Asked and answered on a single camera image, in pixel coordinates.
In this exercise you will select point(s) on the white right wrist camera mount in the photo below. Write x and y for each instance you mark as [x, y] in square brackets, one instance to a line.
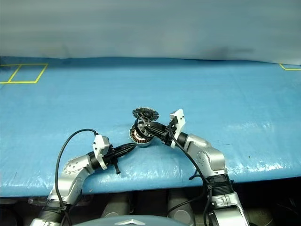
[179, 117]

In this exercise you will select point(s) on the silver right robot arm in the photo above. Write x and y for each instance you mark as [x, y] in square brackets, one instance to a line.
[211, 155]

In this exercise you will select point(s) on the blue table cover sheet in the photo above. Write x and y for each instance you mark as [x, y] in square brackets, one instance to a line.
[211, 94]

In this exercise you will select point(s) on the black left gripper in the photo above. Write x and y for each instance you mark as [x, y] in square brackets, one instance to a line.
[110, 156]

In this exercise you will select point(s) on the grey robot torso with emblem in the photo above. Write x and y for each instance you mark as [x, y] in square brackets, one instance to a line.
[134, 221]

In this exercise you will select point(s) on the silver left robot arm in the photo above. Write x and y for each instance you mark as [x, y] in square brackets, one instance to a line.
[73, 169]

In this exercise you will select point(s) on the silver finned motor cover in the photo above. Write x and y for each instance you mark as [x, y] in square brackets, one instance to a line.
[145, 110]

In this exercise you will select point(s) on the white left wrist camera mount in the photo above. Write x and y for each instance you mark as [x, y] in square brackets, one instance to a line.
[100, 146]

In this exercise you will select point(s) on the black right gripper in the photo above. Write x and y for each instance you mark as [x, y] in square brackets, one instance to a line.
[168, 135]

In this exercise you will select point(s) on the motor stator with copper windings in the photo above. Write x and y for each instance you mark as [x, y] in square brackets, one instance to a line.
[141, 142]

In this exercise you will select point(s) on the grey rounded cylinder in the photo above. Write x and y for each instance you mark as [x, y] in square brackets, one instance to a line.
[179, 204]
[116, 204]

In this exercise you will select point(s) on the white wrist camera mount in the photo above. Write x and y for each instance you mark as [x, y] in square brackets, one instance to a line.
[179, 117]
[100, 146]

